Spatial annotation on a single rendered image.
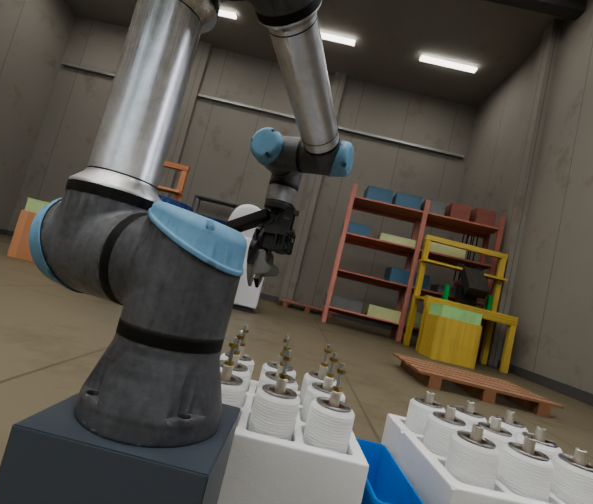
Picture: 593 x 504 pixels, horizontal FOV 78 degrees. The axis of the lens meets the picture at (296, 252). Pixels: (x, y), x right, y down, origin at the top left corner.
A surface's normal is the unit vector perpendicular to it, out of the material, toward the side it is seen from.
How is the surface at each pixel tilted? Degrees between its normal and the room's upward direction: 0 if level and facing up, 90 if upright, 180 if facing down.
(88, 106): 90
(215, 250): 87
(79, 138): 90
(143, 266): 92
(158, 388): 72
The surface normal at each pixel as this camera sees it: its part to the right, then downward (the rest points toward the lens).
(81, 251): -0.35, -0.08
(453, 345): 0.04, -0.08
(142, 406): 0.18, -0.36
